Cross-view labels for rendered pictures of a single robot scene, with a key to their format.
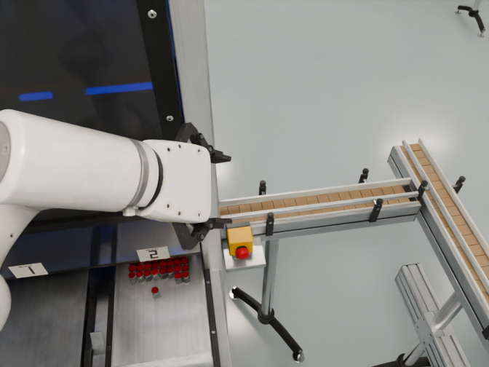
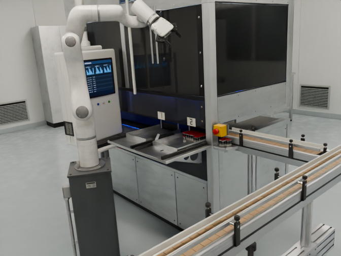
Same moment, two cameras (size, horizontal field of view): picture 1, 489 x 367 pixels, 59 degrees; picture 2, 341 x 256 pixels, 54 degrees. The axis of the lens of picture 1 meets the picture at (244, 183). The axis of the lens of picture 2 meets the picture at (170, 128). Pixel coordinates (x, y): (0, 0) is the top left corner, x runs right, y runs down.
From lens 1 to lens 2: 1.82 m
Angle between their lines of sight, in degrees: 59
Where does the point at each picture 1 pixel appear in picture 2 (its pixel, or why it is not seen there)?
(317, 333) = not seen: outside the picture
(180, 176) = (161, 24)
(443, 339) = (297, 248)
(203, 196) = (164, 31)
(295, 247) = not seen: hidden behind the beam
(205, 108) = (207, 49)
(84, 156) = (143, 6)
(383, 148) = not seen: outside the picture
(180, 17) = (203, 18)
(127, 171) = (149, 12)
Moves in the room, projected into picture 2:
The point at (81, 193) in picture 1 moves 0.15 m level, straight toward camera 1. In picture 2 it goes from (140, 11) to (125, 10)
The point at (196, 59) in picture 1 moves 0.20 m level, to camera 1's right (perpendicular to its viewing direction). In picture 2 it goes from (206, 31) to (228, 29)
